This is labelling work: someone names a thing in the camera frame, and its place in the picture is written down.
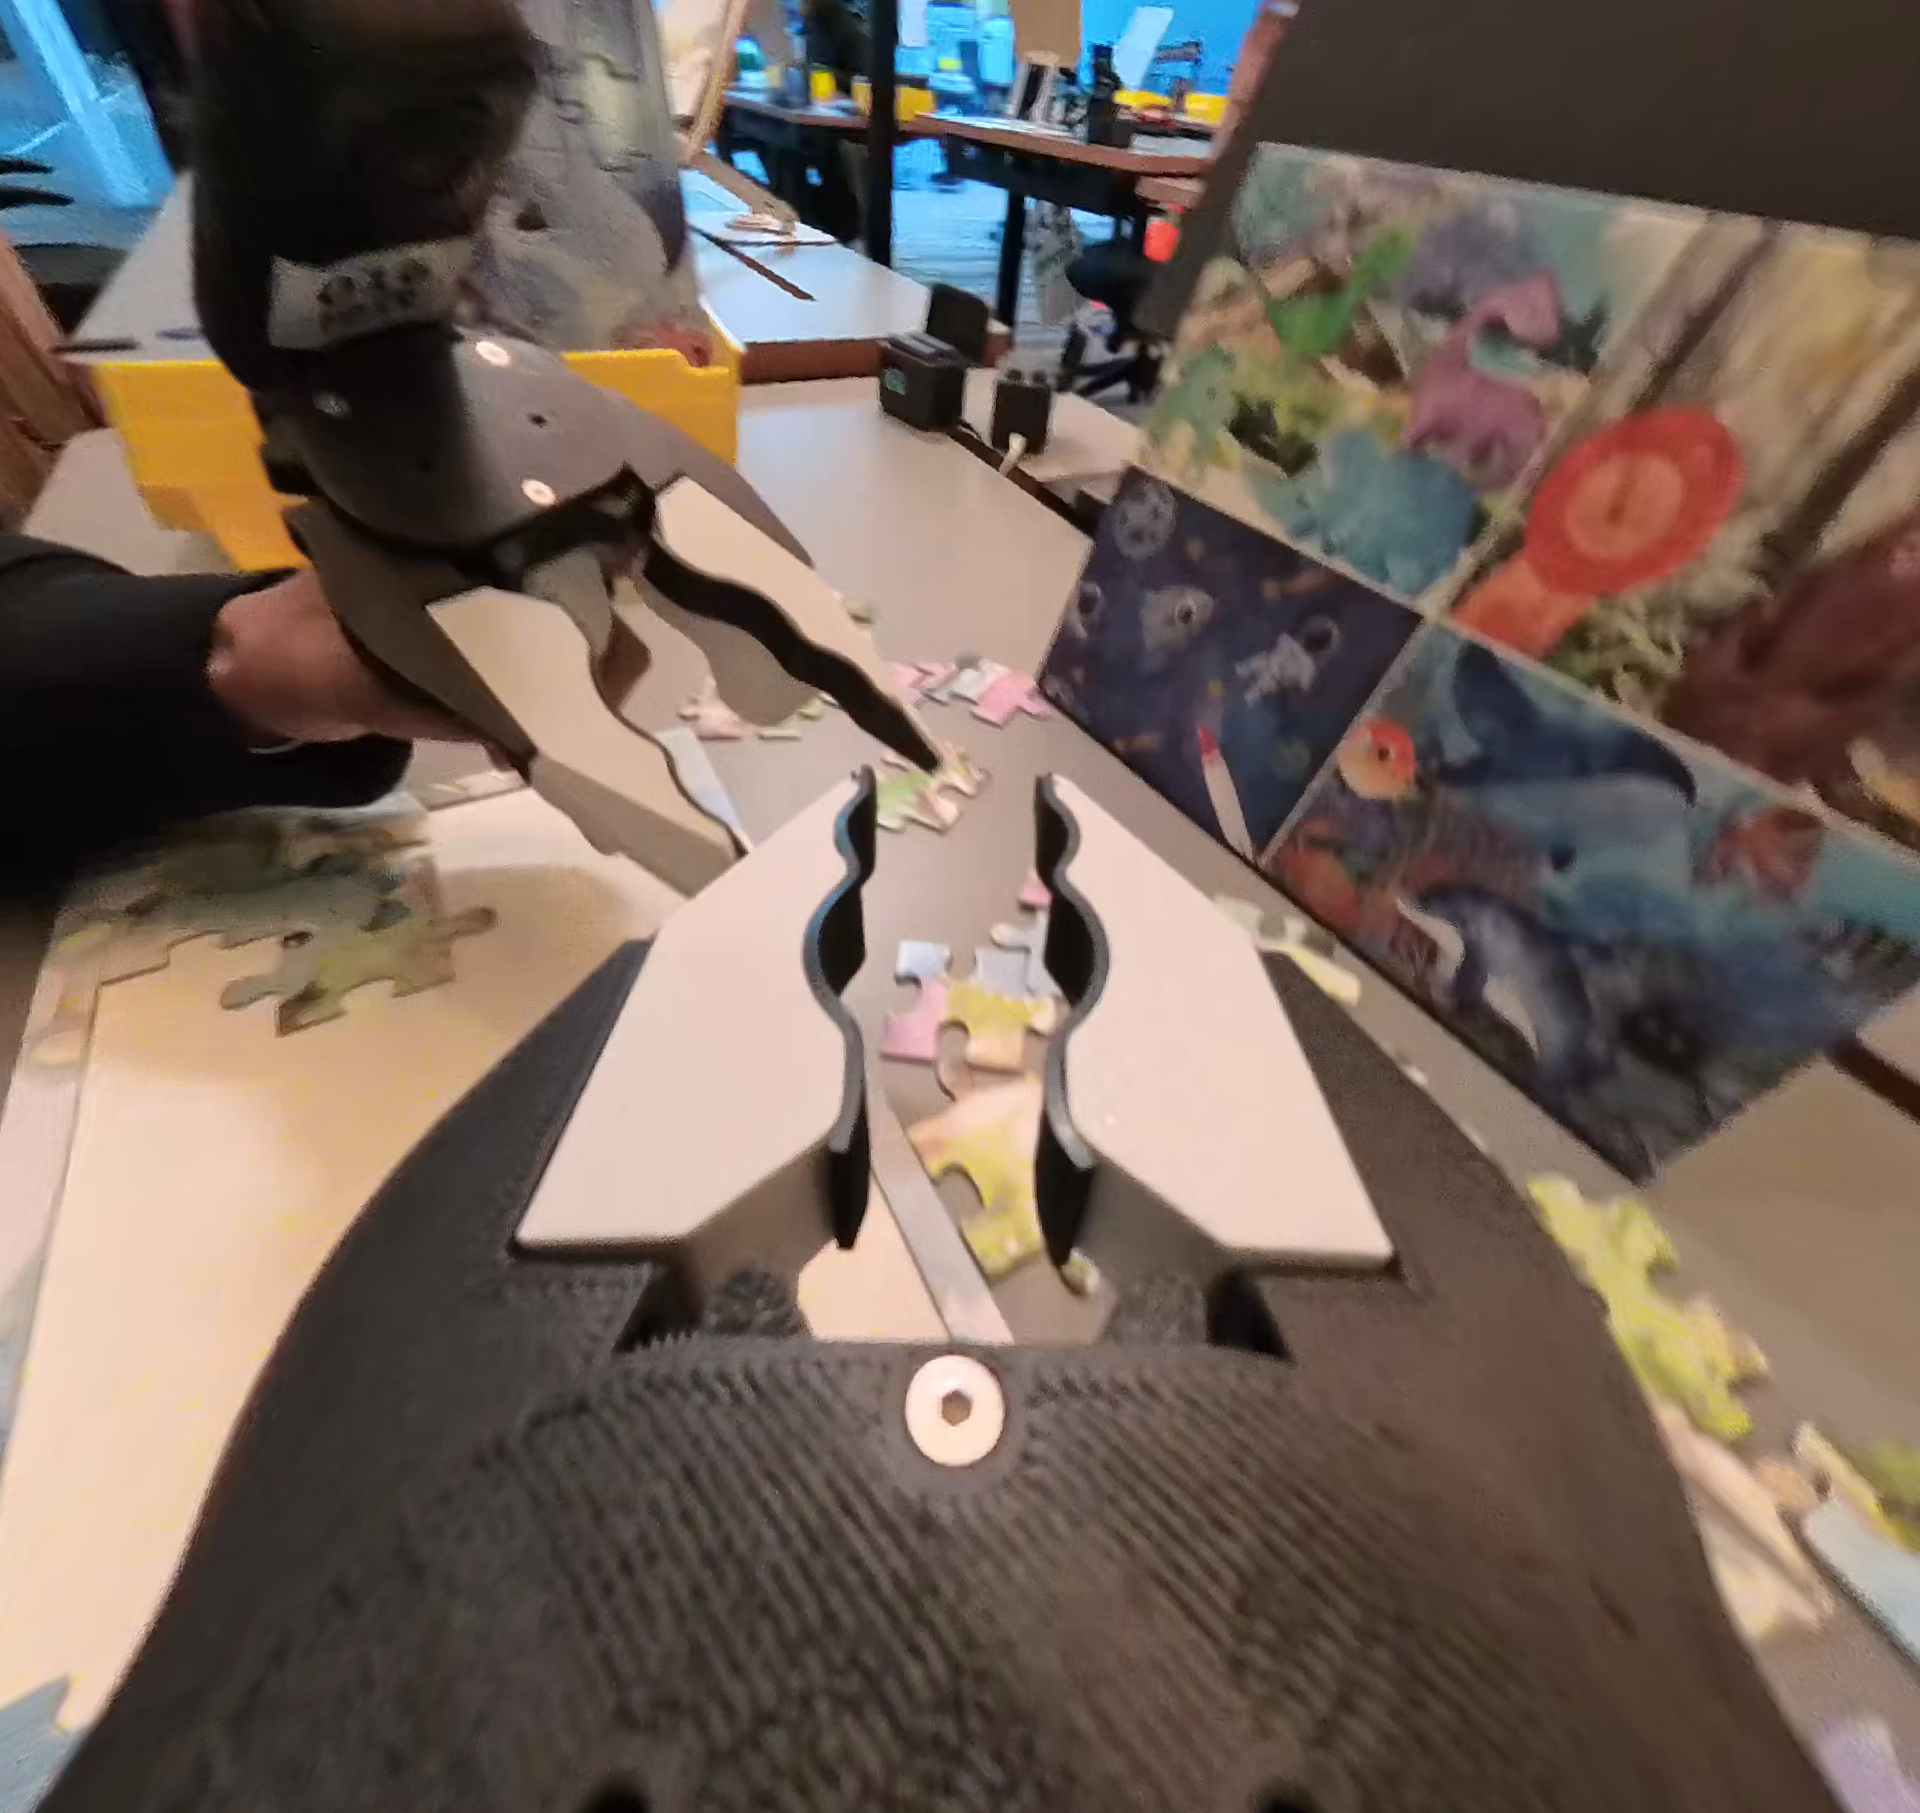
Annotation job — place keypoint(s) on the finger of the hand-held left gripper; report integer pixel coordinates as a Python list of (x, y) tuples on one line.
[(600, 762), (751, 613)]

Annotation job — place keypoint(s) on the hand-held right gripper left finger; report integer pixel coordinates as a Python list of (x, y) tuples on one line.
[(691, 1092)]

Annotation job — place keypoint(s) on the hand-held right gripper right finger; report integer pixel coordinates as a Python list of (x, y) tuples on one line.
[(1231, 1107)]

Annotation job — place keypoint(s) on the pile of jigsaw pieces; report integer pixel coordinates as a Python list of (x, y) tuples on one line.
[(968, 1012)]

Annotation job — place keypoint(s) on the yellow green eyed jigsaw piece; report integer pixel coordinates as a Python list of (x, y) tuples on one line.
[(346, 965)]

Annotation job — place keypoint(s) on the puzzle tray with painted border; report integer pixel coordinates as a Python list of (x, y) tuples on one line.
[(227, 1244)]

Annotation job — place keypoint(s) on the person's left forearm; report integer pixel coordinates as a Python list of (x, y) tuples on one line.
[(106, 703)]

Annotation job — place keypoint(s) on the person's left hand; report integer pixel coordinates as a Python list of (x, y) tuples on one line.
[(299, 673)]

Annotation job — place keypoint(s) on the yellow plastic bin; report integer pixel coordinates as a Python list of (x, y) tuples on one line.
[(166, 448)]

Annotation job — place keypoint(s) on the black device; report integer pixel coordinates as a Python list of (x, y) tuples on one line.
[(923, 373)]

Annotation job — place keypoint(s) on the ocean jigsaw puzzle board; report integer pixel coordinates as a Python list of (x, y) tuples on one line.
[(600, 164)]

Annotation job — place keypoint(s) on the illustrated puzzle box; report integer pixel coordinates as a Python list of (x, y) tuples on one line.
[(1501, 644)]

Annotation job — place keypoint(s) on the black pole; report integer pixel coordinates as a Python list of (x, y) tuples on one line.
[(883, 73)]

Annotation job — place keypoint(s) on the large black monitor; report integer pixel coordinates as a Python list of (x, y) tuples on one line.
[(1577, 43)]

